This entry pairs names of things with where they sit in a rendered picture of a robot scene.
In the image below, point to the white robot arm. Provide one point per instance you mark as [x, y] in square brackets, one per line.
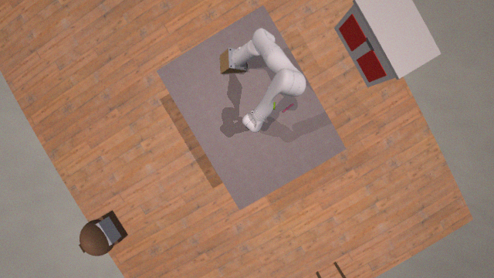
[287, 81]

